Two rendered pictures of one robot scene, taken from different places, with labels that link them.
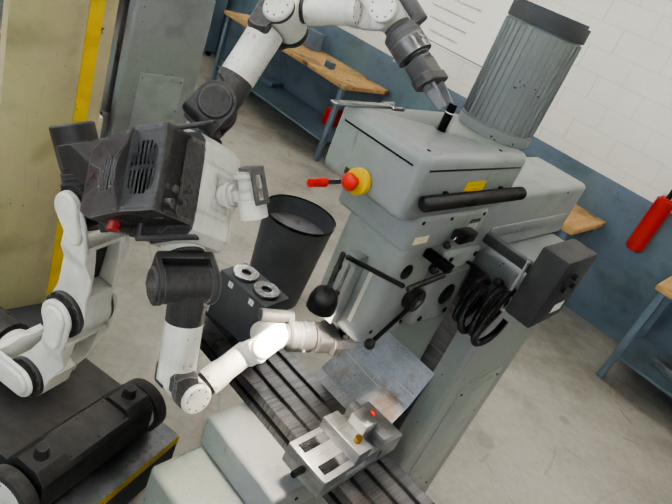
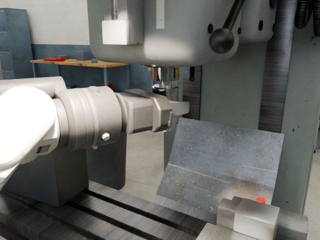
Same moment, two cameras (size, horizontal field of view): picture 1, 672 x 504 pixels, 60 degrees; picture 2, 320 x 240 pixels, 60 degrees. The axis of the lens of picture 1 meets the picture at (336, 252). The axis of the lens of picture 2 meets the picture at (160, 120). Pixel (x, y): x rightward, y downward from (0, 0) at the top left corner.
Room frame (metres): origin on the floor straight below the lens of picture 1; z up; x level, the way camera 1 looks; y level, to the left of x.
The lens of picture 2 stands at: (0.92, -0.08, 1.35)
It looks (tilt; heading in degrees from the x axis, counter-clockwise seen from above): 16 degrees down; 356
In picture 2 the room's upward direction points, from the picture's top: straight up
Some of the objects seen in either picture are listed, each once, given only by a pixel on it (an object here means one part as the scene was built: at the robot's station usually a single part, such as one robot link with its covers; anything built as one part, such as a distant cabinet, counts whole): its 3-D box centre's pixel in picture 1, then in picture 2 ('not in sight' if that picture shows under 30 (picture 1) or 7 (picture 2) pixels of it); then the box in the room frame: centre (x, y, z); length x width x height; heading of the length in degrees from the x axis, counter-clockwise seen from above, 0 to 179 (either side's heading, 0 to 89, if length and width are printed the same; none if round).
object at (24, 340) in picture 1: (32, 360); not in sight; (1.38, 0.78, 0.68); 0.21 x 0.20 x 0.13; 73
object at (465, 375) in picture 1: (406, 387); (242, 184); (1.90, -0.47, 0.78); 0.50 x 0.47 x 1.56; 145
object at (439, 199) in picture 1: (477, 197); not in sight; (1.34, -0.26, 1.79); 0.45 x 0.04 x 0.04; 145
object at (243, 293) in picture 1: (248, 304); (40, 155); (1.64, 0.21, 1.04); 0.22 x 0.12 x 0.20; 62
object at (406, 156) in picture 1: (430, 159); not in sight; (1.41, -0.13, 1.81); 0.47 x 0.26 x 0.16; 145
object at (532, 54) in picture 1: (521, 74); not in sight; (1.60, -0.26, 2.05); 0.20 x 0.20 x 0.32
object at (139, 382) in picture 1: (141, 404); not in sight; (1.55, 0.44, 0.50); 0.20 x 0.05 x 0.20; 73
